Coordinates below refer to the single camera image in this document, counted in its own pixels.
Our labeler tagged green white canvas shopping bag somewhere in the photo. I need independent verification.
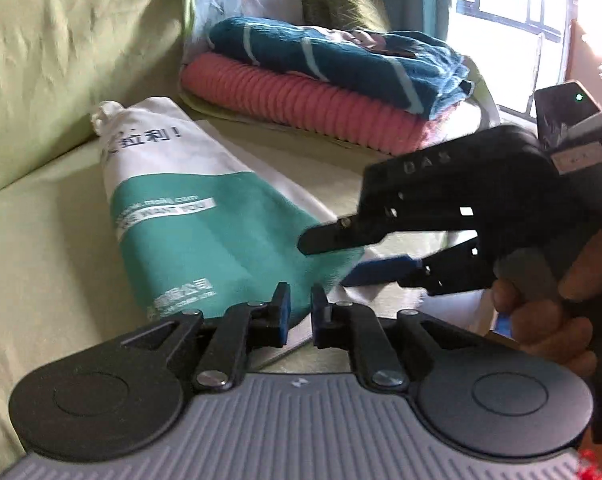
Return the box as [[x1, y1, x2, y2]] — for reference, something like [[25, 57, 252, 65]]
[[92, 98, 377, 351]]

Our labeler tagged right hand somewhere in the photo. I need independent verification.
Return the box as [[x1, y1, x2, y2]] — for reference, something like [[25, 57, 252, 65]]
[[491, 230, 602, 377]]

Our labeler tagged pink ribbed folded blanket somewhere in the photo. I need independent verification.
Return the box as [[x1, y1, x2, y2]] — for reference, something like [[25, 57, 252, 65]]
[[180, 52, 457, 156]]

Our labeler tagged teal striped folded towel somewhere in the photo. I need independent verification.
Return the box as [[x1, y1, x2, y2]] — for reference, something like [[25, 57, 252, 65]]
[[208, 16, 473, 120]]

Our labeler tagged green sofa seat cover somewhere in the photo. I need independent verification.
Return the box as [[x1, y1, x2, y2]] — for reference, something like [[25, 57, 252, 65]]
[[0, 118, 386, 473]]

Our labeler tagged olive patterned throw pillow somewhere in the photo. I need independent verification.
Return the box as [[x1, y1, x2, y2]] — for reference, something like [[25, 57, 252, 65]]
[[301, 0, 391, 32]]

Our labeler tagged green sofa back cushion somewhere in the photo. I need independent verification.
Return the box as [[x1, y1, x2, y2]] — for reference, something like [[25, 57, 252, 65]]
[[0, 0, 184, 190]]

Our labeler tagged black camera box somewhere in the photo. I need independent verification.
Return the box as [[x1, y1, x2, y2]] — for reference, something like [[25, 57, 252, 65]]
[[534, 80, 602, 174]]

